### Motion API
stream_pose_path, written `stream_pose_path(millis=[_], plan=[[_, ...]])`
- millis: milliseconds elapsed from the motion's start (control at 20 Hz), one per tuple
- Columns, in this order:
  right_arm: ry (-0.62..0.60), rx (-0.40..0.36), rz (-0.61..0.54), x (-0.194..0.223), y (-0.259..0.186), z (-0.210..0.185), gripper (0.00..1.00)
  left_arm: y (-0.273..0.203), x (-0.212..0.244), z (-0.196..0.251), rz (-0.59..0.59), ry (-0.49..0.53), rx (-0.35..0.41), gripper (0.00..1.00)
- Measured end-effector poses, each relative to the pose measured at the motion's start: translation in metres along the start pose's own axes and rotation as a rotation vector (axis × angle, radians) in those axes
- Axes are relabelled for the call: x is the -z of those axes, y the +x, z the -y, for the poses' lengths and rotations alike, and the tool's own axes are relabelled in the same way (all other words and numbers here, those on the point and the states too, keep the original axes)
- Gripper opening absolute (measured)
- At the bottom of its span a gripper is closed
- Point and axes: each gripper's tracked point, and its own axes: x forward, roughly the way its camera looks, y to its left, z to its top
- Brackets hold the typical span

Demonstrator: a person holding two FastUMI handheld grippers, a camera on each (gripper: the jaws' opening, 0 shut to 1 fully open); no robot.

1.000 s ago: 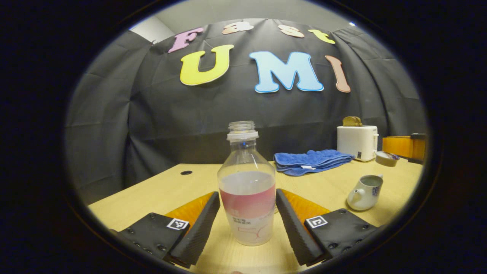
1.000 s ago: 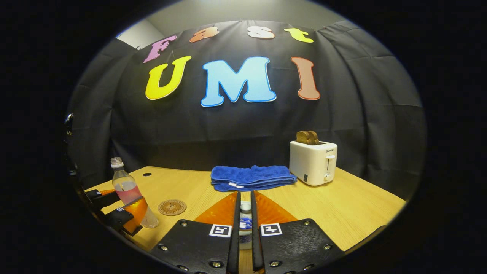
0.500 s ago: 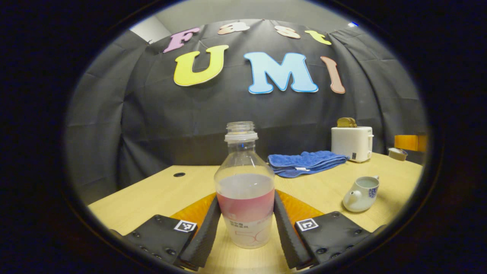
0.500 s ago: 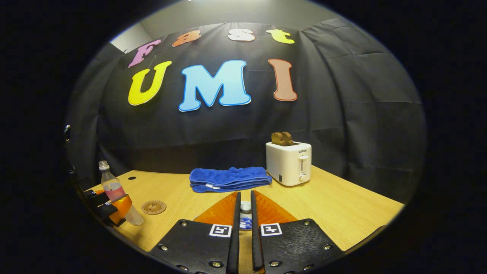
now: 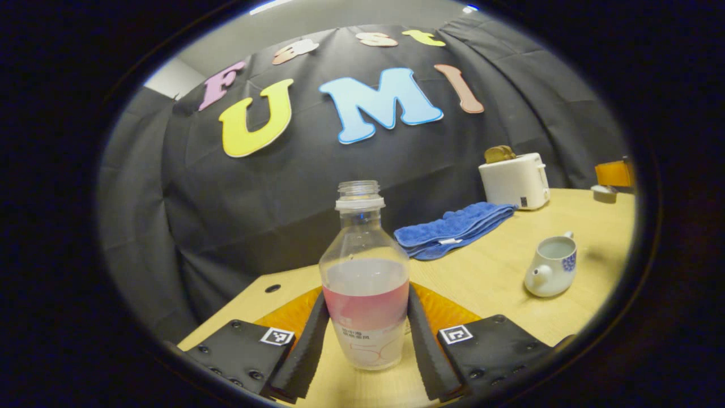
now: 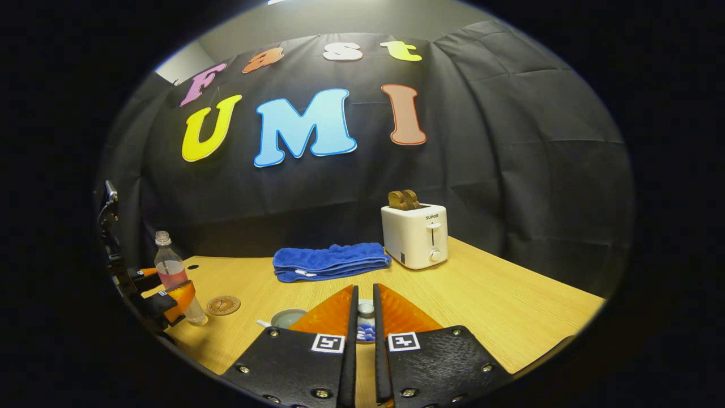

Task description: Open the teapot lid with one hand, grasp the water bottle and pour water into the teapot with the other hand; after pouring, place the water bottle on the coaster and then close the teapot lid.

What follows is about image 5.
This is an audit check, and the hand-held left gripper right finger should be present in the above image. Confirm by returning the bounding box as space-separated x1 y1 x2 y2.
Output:
407 283 575 403

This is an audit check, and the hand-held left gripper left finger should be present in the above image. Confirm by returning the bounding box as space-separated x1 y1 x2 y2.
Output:
181 286 330 404

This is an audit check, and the clear pink-label water bottle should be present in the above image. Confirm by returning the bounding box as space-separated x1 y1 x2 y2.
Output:
318 180 411 372

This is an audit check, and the white blue-print teacup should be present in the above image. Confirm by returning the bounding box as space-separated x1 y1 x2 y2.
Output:
524 231 578 298

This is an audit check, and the white toaster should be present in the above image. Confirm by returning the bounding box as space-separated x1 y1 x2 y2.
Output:
479 152 551 211

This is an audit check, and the brown toast slice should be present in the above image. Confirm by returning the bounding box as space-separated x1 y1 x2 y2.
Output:
484 145 517 164

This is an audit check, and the folded blue towel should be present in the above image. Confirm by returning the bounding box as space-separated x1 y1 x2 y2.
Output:
394 202 519 261

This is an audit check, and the black backdrop cloth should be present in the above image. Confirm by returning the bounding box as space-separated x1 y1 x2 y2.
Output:
96 20 629 341

